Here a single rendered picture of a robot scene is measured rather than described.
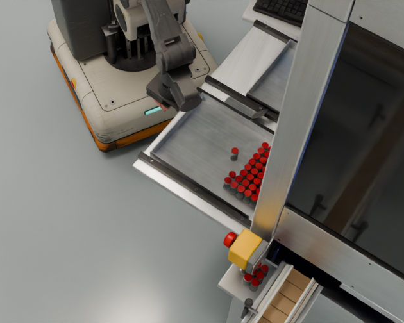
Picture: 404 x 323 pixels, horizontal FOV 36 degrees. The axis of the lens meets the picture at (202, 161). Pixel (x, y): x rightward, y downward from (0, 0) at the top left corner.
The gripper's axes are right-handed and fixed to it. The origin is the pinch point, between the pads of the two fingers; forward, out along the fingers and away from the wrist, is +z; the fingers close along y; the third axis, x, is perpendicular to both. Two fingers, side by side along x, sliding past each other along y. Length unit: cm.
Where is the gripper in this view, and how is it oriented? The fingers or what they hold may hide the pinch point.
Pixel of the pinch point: (165, 107)
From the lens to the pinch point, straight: 164.6
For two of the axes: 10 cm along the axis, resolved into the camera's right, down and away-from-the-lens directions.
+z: -1.6, 4.2, 8.9
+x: 5.6, -7.0, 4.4
